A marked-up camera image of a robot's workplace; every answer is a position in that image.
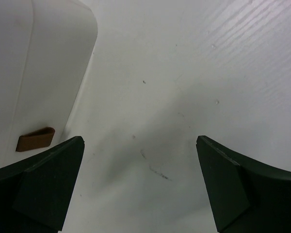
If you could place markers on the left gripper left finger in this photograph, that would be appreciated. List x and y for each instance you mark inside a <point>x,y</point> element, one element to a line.
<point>35,193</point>

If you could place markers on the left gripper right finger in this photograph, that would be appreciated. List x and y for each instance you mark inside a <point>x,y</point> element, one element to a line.
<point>246,196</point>

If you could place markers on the white plastic drawer unit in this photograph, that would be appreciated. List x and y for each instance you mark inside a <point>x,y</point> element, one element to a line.
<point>45,48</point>

